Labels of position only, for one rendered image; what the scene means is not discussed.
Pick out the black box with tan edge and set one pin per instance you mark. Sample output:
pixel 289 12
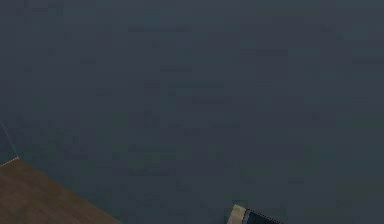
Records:
pixel 256 219

